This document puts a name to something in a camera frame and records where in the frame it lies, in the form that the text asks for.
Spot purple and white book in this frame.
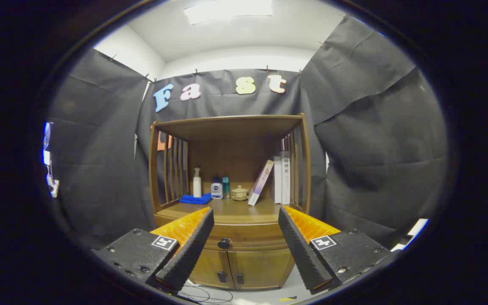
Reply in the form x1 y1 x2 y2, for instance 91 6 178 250
247 159 275 207

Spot white pump bottle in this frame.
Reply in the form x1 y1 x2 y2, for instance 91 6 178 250
192 167 202 198

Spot ceiling light panel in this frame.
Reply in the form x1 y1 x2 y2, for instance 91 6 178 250
184 0 274 25

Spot white book with printed spine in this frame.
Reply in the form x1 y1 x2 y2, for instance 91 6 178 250
281 150 291 205

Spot wooden cabinet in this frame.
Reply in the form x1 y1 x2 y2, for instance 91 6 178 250
149 114 312 291

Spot wooden cabinet door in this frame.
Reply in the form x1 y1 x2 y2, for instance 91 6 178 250
189 249 235 289
228 250 295 291

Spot black floor cables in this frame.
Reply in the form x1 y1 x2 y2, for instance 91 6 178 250
176 285 234 304

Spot blue folded cloth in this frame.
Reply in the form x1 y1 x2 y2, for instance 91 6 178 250
179 193 213 205

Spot plain white book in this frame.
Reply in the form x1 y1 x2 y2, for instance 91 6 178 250
273 156 283 204

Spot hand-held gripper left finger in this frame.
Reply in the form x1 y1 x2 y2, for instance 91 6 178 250
93 207 215 294

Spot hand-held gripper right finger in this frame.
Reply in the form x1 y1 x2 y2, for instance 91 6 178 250
278 205 392 295

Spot beige lidded tea cup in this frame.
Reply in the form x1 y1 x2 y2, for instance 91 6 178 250
231 185 249 202

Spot wooden countertop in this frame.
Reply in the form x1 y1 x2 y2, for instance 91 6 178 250
156 196 308 225

